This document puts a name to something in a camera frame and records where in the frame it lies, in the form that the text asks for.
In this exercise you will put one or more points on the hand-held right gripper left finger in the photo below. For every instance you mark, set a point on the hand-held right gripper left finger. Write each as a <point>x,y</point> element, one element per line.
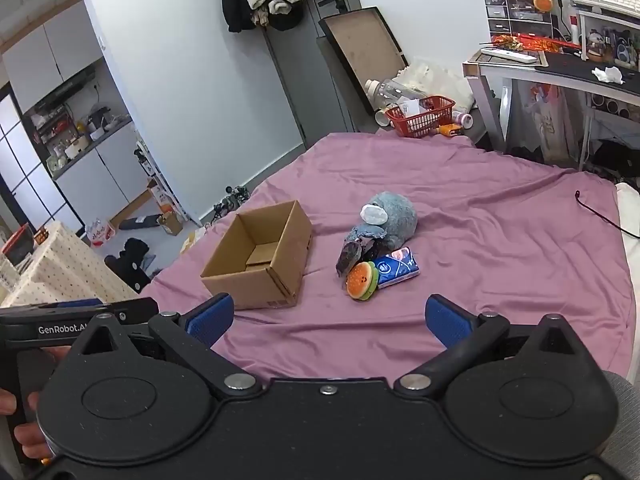
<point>210,319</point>

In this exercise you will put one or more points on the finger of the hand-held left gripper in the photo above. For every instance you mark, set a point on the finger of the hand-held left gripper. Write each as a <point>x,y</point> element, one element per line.
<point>140,307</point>

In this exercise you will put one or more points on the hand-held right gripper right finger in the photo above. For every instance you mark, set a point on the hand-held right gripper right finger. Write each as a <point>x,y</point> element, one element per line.
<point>446,321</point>

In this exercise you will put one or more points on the brown cardboard box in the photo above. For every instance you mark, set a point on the brown cardboard box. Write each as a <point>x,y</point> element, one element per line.
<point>260,270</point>

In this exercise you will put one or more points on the blue tissue pack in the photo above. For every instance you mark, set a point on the blue tissue pack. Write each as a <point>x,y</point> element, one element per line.
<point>397,267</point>

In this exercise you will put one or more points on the orange burger plush toy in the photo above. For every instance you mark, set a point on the orange burger plush toy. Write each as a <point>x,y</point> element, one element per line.
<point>361,280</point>

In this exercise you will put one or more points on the black cloth pouch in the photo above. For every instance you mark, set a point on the black cloth pouch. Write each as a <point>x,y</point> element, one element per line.
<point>352,255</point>

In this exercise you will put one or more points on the grey-blue plush mouse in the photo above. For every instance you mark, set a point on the grey-blue plush mouse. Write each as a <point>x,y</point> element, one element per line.
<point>392,215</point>

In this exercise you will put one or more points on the person's left hand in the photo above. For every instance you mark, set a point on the person's left hand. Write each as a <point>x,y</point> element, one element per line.
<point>31,437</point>

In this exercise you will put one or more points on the black bag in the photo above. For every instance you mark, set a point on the black bag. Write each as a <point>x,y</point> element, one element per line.
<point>130,260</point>

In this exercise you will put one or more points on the spotted tablecloth table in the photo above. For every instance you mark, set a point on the spotted tablecloth table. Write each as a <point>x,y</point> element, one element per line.
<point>65,270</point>

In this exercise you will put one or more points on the purple bed sheet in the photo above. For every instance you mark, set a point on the purple bed sheet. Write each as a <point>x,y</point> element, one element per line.
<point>500,260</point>

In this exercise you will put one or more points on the red and white pack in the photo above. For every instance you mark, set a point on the red and white pack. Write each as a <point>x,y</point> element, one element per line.
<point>100,233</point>

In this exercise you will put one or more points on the black rolled mat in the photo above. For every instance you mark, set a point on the black rolled mat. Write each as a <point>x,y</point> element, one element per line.
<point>141,222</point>

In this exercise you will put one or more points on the small open cardboard box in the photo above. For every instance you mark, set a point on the small open cardboard box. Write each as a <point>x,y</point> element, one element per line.
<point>171,223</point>

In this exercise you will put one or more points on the small black tripod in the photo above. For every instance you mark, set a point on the small black tripod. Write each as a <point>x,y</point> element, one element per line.
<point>232,202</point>

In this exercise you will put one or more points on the white lower kitchen cabinet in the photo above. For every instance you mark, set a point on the white lower kitchen cabinet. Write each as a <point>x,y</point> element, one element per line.
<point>110,175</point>

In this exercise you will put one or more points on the white kitchen cabinet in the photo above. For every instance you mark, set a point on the white kitchen cabinet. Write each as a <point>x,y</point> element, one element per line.
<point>55,55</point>
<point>110,175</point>

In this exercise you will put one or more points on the dark-framed glass door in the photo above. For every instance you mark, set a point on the dark-framed glass door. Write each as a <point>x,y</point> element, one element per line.
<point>35,170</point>

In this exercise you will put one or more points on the orange bottle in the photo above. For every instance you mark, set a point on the orange bottle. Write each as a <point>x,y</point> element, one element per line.
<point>447,130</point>

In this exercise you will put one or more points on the red plastic basket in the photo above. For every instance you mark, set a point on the red plastic basket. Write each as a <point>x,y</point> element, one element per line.
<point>420,120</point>

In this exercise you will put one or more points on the person's grey clothing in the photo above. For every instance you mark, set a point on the person's grey clothing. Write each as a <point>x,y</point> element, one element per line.
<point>622,425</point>

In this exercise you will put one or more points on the white pillow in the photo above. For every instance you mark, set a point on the white pillow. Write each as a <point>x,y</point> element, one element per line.
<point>631,230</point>

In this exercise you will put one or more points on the white paper cup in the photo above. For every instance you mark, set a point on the white paper cup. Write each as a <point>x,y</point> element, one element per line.
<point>382,118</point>

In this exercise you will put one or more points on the white paper card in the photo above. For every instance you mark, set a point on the white paper card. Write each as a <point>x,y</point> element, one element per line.
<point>411,107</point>

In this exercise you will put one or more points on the black range hood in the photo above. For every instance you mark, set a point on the black range hood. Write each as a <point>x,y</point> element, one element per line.
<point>70,87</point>

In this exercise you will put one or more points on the clear plastic bottle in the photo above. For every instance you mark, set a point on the clear plastic bottle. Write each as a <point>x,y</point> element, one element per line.
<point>392,91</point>

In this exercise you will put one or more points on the white plastic bag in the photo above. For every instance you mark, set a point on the white plastic bag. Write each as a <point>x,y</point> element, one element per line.
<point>435,77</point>

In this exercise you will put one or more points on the grey desk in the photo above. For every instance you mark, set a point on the grey desk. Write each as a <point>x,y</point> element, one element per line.
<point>510,72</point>

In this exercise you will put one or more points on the white upper kitchen cabinet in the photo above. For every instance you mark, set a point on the white upper kitchen cabinet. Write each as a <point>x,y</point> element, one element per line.
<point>55,55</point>

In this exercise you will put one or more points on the grey door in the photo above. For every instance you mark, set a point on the grey door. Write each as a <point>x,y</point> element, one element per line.
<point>310,70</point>

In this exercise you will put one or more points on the white remote control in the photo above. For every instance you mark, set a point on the white remote control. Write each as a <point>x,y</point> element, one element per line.
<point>507,55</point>

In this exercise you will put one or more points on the brown framed board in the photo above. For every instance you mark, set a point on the brown framed board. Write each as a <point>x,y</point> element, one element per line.
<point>362,55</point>

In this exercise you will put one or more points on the black desk mat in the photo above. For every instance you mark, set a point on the black desk mat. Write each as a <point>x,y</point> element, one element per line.
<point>590,65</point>

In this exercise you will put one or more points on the crumpled white tissue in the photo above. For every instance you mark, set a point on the crumpled white tissue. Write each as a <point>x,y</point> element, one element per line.
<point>607,75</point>

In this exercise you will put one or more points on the grey drawer organizer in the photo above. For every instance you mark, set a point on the grey drawer organizer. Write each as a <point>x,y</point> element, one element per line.
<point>515,12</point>

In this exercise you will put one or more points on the white monitor riser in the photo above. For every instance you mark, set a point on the white monitor riser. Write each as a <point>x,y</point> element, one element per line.
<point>580,30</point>

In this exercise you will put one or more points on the small orange burger toy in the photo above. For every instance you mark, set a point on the small orange burger toy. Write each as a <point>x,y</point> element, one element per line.
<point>542,3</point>

